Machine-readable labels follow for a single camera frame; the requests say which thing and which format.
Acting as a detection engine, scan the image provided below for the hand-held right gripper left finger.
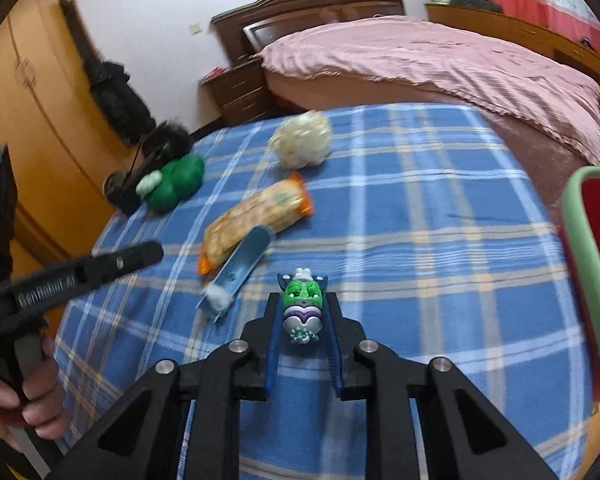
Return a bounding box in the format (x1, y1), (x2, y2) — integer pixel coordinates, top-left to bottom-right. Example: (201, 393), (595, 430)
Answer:
(62, 292), (283, 480)

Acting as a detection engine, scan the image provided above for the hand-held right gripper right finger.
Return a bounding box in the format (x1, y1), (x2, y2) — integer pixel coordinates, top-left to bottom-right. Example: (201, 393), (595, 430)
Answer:
(325, 292), (561, 480)

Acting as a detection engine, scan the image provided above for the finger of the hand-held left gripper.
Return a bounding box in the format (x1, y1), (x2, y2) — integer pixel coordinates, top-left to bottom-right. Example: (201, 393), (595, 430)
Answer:
(10, 240), (165, 320)

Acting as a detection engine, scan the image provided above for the green dragon toy figure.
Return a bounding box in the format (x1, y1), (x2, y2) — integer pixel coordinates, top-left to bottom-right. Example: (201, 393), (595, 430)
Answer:
(277, 269), (330, 345)

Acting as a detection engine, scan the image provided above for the person's left hand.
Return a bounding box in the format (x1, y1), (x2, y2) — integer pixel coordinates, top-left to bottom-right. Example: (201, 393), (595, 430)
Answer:
(0, 335), (68, 453)

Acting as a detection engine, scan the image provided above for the green and white lumpy toy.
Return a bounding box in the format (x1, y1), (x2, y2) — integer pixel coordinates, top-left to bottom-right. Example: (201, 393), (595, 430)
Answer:
(136, 154), (206, 213)

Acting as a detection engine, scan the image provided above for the yellow cracker packet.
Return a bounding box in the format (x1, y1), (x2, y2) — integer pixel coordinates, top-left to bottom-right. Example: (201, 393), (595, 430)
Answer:
(197, 172), (313, 276)

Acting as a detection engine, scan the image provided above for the black dumbbell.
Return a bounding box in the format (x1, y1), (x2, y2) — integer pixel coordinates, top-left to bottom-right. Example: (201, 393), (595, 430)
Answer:
(102, 119), (193, 216)

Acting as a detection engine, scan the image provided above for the light wooden wardrobe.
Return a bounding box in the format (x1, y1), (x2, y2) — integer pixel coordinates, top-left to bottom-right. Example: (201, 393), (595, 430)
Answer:
(0, 0), (136, 321)

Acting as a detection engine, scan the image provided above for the black hanging clothing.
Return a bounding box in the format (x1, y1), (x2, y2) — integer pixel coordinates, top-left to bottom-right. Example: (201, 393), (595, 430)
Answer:
(82, 60), (158, 146)

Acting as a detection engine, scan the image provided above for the blue plaid cloth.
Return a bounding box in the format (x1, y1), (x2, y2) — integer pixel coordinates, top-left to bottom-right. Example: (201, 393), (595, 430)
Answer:
(55, 102), (600, 480)

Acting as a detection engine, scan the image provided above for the white crumpled paper ball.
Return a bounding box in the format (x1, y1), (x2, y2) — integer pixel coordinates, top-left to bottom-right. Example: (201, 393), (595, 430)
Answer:
(269, 110), (333, 170)

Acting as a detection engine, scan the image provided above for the dark wooden nightstand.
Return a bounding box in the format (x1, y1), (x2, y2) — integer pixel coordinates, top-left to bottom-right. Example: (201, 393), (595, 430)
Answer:
(200, 57), (276, 126)

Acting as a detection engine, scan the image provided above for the pink striped bedspread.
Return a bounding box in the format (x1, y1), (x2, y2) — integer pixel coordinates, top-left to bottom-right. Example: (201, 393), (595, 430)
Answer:
(257, 15), (600, 171)

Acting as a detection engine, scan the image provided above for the dark wooden bed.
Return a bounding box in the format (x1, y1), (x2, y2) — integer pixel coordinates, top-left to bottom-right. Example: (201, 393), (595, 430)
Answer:
(210, 0), (600, 231)

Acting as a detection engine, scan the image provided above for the long wooden sideboard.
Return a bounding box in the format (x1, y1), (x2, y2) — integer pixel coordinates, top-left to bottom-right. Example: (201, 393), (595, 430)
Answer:
(425, 2), (600, 86)

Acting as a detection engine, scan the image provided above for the dark clothing pile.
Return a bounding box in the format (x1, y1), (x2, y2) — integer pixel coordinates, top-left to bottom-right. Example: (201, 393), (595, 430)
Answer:
(455, 0), (501, 13)

